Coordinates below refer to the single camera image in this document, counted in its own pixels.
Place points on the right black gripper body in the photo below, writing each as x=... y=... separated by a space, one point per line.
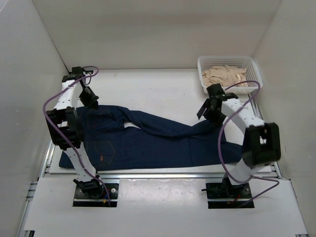
x=214 y=115

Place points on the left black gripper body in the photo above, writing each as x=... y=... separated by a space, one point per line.
x=87 y=97

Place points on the dark blue denim trousers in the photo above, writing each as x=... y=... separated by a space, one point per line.
x=117 y=138

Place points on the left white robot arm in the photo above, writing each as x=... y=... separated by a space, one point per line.
x=66 y=130

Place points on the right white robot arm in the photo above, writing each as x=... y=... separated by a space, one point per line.
x=261 y=142

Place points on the beige crumpled garment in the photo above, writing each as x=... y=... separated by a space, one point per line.
x=224 y=75

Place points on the white plastic basket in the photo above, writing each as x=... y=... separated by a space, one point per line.
x=243 y=62

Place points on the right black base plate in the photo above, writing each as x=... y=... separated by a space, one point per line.
x=220 y=197

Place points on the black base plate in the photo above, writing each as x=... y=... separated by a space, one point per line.
x=100 y=199
x=220 y=197

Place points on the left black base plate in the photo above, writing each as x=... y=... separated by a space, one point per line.
x=100 y=199

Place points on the aluminium rail frame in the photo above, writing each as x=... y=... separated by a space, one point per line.
x=165 y=202

